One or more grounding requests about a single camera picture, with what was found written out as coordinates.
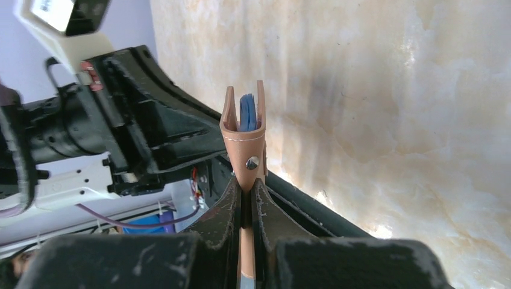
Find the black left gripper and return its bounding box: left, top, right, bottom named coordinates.
left=60, top=46, right=226, bottom=196

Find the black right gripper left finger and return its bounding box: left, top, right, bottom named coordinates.
left=17, top=178, right=241, bottom=288

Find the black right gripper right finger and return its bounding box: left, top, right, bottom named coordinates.
left=251, top=179, right=451, bottom=288

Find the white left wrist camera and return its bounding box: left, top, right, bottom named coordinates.
left=14, top=0, right=114, bottom=74

